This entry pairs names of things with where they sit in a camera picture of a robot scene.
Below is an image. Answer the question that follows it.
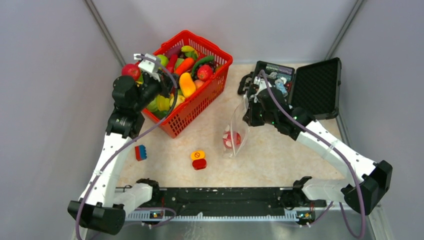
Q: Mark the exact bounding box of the red toy chili pepper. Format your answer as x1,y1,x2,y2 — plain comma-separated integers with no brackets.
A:
165,54,178,73

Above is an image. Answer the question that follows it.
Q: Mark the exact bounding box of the red toy apple on rim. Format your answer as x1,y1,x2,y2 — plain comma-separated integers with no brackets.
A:
121,63,141,81

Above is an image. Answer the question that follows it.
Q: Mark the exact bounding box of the green toy cucumber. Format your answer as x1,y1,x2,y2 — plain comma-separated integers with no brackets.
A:
190,55,215,77

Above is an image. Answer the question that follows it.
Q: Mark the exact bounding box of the red plastic basket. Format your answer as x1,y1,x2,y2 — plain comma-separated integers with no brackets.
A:
135,30,233,138

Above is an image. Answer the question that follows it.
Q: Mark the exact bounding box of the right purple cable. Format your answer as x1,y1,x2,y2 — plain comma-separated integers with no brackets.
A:
257,69,367,240

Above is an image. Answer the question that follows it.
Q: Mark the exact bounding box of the red blue building block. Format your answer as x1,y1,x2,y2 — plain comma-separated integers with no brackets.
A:
134,145,148,162

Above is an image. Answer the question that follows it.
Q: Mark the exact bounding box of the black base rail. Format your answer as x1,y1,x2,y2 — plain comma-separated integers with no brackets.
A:
141,187,327,217

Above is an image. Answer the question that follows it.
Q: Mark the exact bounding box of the orange toy carrot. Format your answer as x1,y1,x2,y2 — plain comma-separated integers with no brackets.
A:
174,57,195,76

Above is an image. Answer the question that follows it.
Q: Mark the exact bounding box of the black open case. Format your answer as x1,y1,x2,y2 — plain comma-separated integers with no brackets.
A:
237,57,342,120

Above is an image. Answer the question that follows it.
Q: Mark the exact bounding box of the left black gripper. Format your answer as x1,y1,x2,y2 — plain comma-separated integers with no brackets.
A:
133,68,179,112

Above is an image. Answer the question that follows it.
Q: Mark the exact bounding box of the green toy pear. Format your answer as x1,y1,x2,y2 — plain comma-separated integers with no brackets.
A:
156,54,169,67

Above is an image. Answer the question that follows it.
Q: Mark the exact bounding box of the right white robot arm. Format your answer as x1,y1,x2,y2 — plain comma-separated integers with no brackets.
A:
243,87,393,216

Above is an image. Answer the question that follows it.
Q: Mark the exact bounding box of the clear zip top bag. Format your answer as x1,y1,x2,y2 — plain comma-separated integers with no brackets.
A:
222,96,250,158

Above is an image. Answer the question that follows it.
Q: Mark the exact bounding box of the yellow orange toy mango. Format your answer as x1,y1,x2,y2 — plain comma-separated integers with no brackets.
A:
179,72,197,98

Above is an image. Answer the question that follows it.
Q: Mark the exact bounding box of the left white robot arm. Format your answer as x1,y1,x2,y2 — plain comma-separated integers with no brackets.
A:
67,53,178,240

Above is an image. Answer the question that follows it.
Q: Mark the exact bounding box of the yellow and red button toy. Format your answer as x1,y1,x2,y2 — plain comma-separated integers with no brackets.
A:
190,150,207,170

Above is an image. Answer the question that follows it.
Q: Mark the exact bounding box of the red toy apple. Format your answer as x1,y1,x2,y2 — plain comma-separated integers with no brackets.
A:
222,131,242,149
121,63,141,81

